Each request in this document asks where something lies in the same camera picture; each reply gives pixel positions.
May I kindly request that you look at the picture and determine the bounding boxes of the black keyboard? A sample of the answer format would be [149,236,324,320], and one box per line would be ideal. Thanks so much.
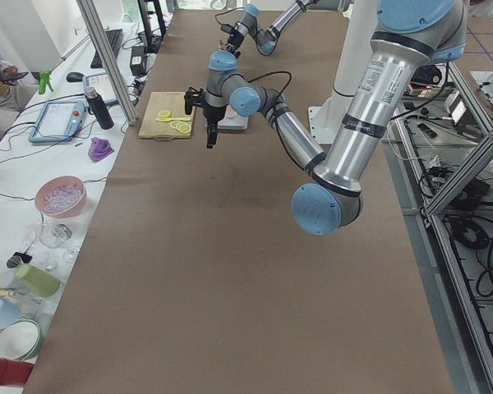
[90,28,125,70]

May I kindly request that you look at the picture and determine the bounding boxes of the black thermos bottle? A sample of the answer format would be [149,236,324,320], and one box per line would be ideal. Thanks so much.
[85,86,114,130]

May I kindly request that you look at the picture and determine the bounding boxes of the lemon slice front left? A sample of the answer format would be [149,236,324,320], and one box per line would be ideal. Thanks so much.
[177,122,191,135]

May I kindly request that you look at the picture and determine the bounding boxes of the pink plastic cup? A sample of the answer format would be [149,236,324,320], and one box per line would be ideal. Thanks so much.
[225,106,237,119]

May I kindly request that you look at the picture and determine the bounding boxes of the lemon slice on right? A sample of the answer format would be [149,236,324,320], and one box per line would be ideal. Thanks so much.
[156,110,171,121]

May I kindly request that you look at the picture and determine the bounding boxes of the blue teach pendant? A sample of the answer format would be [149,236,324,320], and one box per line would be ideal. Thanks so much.
[82,72,118,105]
[28,101,86,144]

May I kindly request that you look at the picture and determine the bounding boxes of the black computer mouse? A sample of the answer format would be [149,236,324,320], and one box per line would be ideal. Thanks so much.
[66,71,84,83]

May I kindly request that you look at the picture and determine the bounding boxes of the red cup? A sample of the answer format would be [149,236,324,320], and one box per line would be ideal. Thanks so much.
[0,357,35,387]

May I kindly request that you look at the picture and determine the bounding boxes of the aluminium frame post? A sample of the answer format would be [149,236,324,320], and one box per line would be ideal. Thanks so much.
[76,0,137,126]

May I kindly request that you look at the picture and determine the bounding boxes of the white green bowl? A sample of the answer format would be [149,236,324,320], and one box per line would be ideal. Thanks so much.
[0,319,43,361]

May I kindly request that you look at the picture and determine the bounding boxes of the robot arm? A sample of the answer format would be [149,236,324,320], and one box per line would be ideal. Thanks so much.
[184,1,468,235]
[219,1,318,58]

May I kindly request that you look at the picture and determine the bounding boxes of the pink bowl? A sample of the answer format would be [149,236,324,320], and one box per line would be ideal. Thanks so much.
[35,176,87,218]

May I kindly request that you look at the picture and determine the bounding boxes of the green tumbler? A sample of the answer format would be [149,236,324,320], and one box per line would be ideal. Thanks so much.
[14,264,61,298]

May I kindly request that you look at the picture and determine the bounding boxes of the yellow plastic knife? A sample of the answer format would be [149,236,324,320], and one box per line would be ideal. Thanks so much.
[155,117,192,122]

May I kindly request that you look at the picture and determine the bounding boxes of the silver kitchen scale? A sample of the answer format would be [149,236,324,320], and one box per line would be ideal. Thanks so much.
[218,115,249,132]

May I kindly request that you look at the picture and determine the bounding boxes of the blue teach pendant far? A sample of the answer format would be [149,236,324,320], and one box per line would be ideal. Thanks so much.
[82,72,118,105]

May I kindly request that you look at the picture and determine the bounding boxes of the wooden cutting board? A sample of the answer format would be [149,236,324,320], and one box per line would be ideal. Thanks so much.
[138,92,194,140]

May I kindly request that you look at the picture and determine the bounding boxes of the blue teach pendant near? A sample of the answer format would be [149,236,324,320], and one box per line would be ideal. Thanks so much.
[28,101,86,144]

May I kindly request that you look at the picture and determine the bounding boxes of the purple cloth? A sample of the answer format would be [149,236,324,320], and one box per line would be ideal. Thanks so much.
[88,137,114,163]

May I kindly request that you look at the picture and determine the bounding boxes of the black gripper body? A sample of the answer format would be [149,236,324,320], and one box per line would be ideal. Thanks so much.
[220,24,242,57]
[184,87,224,126]

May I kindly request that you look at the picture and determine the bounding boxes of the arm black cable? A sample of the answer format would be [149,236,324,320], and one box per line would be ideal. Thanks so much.
[244,70,293,120]

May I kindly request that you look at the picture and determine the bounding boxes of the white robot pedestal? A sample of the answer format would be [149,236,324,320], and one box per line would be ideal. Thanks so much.
[309,0,377,144]

